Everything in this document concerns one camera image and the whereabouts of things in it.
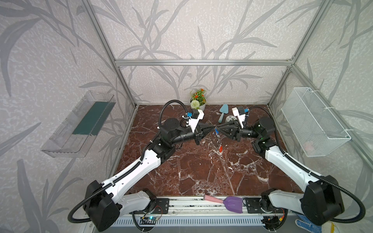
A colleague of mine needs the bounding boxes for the teal toy trowel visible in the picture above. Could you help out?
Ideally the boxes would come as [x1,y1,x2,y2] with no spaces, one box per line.
[218,104,229,123]

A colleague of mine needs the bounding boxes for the blue dotted work glove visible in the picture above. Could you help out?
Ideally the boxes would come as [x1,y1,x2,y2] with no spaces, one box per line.
[295,214,322,233]

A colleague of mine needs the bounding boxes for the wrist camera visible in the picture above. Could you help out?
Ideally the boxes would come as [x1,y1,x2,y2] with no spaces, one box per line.
[183,109,205,133]
[232,107,249,129]

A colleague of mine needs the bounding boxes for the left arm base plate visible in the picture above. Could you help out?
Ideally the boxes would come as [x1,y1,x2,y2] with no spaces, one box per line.
[134,198,170,214]

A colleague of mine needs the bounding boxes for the white wire basket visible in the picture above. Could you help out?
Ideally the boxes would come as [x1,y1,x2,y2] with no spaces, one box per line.
[281,87,351,157]

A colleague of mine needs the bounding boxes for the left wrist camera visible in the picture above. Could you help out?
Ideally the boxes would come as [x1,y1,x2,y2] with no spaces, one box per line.
[183,109,205,133]

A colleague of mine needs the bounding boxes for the purple toy shovel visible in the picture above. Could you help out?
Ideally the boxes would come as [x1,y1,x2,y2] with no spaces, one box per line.
[204,195,243,214]

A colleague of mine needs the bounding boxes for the potted artificial flowers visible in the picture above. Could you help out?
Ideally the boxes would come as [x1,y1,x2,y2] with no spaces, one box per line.
[190,88,207,111]

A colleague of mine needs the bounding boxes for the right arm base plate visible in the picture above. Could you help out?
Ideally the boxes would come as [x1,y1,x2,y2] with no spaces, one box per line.
[242,197,285,215]

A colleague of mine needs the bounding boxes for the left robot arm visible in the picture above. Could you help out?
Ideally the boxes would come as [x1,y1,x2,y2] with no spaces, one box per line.
[68,118,215,232]

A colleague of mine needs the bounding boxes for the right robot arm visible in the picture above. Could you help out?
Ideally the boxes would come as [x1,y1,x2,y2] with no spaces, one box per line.
[217,117,366,226]

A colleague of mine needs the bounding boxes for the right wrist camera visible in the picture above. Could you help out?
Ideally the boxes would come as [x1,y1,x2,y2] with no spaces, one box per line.
[232,107,249,129]

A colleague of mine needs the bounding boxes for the green circuit board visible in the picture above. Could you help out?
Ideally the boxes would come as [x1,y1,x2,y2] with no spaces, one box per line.
[139,215,162,225]

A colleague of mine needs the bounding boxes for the clear plastic wall shelf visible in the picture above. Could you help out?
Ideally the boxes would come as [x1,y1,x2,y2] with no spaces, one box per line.
[41,91,116,158]

